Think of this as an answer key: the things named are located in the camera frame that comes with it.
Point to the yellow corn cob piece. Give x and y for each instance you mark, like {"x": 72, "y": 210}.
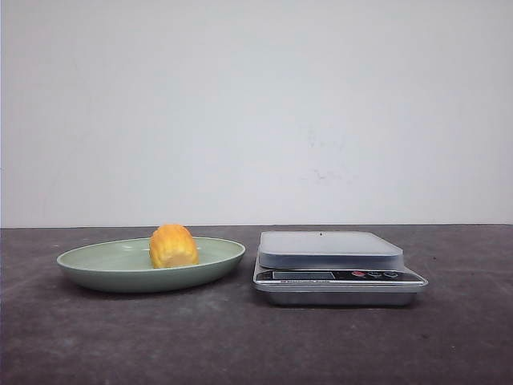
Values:
{"x": 172, "y": 246}

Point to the green shallow plate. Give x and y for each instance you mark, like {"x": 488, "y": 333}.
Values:
{"x": 125, "y": 266}

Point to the silver digital kitchen scale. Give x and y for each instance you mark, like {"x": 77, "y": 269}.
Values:
{"x": 333, "y": 268}

